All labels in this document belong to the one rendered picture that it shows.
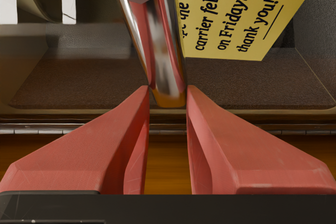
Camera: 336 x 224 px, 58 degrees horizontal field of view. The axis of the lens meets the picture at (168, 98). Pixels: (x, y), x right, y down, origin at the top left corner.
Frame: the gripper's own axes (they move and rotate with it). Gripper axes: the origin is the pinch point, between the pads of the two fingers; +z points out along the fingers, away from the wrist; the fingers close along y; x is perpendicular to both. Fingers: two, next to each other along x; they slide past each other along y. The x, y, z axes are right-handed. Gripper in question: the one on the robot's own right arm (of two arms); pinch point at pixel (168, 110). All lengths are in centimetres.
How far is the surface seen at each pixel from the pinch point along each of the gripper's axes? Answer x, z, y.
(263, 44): 0.3, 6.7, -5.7
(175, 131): 14.3, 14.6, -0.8
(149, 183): 19.9, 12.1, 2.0
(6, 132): 14.5, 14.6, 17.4
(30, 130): 14.3, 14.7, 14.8
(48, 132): 14.4, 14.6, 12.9
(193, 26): -1.2, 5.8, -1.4
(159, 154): 19.9, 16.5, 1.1
